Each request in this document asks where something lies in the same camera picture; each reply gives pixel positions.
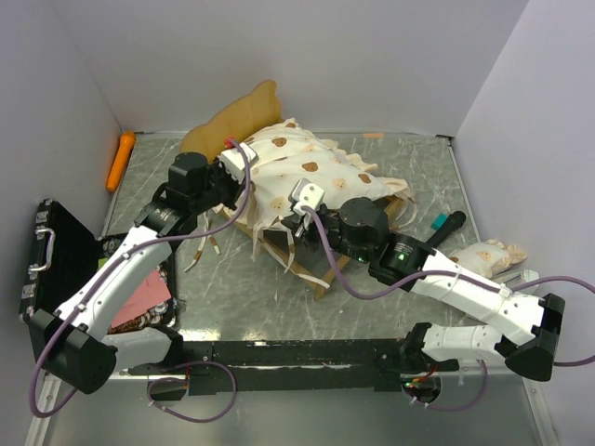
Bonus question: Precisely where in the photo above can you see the orange plastic carrot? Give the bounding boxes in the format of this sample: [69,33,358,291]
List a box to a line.
[106,131,136,192]

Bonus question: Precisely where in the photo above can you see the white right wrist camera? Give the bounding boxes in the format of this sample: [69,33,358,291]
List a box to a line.
[289,178,324,216]

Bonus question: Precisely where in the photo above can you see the wooden pet bed frame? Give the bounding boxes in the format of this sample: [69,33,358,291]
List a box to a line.
[180,80,412,298]

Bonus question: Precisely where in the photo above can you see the aluminium frame rail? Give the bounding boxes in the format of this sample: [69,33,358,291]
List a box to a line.
[111,363,540,379]

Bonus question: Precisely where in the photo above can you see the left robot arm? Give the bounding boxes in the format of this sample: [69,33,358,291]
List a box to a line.
[29,144,257,394]

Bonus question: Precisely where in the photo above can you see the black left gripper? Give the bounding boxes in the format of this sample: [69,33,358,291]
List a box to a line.
[191,155,250,214]

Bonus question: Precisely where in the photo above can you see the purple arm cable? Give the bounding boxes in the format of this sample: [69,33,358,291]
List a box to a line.
[301,203,595,415]
[28,137,255,423]

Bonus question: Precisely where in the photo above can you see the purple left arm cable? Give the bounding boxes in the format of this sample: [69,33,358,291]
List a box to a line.
[28,137,255,423]

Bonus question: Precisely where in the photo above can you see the black open carrying case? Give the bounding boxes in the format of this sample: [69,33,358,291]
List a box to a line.
[19,199,177,334]

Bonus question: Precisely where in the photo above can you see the white lint roller box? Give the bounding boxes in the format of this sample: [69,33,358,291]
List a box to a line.
[492,269,539,288]

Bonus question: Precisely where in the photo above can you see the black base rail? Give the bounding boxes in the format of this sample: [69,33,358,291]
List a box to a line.
[129,338,459,396]

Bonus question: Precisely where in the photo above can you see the pink paper sheets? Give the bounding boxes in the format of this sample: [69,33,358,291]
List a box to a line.
[112,270,171,328]

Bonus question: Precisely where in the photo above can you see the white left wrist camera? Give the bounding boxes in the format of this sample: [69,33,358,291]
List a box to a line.
[218,138,258,183]

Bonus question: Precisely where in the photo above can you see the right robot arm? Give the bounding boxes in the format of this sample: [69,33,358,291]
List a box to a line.
[290,198,565,382]

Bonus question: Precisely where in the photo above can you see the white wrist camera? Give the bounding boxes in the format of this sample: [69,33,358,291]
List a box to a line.
[218,138,258,183]
[289,178,324,216]

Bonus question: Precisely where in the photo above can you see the bear print bed mattress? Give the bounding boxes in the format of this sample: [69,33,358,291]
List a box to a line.
[236,118,412,289]

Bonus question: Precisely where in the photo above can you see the small bear print pillow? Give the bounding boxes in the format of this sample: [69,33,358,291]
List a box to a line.
[448,240,527,279]

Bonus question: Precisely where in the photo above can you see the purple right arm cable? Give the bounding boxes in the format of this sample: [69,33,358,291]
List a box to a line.
[301,203,595,415]

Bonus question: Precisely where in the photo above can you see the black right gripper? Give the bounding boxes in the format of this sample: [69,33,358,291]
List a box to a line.
[281,206,372,264]

